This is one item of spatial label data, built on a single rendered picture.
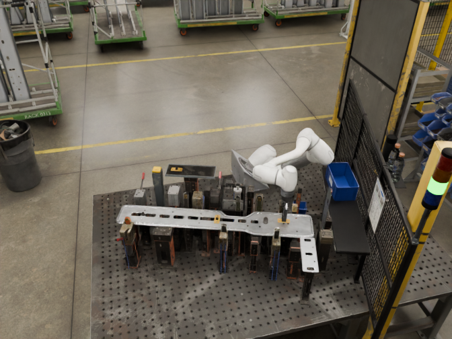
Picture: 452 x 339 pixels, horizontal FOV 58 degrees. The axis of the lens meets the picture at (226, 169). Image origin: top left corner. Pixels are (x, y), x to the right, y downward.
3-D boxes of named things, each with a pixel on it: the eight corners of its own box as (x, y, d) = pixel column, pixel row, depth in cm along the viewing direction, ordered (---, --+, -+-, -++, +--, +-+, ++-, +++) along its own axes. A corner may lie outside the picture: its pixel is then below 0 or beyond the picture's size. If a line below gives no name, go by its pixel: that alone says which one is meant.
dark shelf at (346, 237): (335, 253, 261) (335, 250, 259) (321, 169, 332) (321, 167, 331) (370, 255, 259) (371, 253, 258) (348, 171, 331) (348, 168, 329)
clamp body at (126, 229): (124, 270, 287) (116, 234, 266) (129, 254, 299) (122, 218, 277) (138, 271, 287) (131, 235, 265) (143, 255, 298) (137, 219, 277)
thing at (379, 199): (374, 235, 254) (385, 198, 235) (366, 211, 272) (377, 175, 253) (377, 236, 254) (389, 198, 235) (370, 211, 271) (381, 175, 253)
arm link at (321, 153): (270, 161, 369) (288, 176, 372) (261, 173, 361) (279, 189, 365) (322, 132, 301) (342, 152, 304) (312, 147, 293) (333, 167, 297)
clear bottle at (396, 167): (389, 183, 250) (397, 156, 238) (387, 176, 256) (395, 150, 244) (400, 183, 250) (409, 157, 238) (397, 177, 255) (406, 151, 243)
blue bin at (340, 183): (333, 201, 297) (336, 187, 289) (324, 175, 321) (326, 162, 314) (356, 200, 298) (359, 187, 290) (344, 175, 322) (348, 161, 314)
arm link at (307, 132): (304, 132, 291) (317, 144, 293) (309, 120, 305) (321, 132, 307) (291, 142, 299) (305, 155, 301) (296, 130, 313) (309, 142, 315)
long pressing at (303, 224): (113, 226, 281) (113, 224, 280) (122, 204, 299) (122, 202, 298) (314, 239, 273) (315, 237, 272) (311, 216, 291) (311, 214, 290)
